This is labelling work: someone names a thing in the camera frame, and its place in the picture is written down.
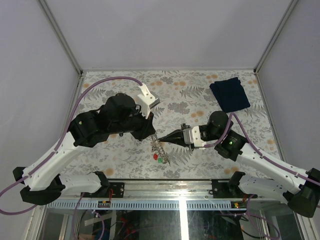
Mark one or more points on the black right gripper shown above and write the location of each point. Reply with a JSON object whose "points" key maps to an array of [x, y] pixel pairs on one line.
{"points": [[176, 137]]}

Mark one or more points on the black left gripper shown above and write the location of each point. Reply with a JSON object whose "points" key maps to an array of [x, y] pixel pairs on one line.
{"points": [[147, 129]]}

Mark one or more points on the large metal keyring disc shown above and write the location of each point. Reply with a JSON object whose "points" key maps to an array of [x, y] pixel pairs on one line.
{"points": [[158, 149]]}

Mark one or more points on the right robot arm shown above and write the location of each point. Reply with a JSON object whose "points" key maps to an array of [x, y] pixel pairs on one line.
{"points": [[296, 187]]}

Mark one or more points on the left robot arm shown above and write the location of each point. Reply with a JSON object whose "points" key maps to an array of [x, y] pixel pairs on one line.
{"points": [[119, 115]]}

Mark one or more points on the dark blue folded cloth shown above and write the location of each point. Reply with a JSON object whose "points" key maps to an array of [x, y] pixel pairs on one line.
{"points": [[230, 95]]}

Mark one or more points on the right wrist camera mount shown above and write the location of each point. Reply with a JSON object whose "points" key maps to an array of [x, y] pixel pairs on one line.
{"points": [[200, 137]]}

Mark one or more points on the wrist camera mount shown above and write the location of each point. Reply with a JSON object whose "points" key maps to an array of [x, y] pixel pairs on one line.
{"points": [[146, 100], [200, 137]]}

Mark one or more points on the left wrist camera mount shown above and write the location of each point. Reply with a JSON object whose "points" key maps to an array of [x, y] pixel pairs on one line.
{"points": [[146, 100]]}

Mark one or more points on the metal base rail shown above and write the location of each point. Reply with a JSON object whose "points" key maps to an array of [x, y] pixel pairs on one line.
{"points": [[173, 189]]}

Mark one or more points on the white slotted cable duct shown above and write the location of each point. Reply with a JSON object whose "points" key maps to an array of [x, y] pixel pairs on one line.
{"points": [[168, 205]]}

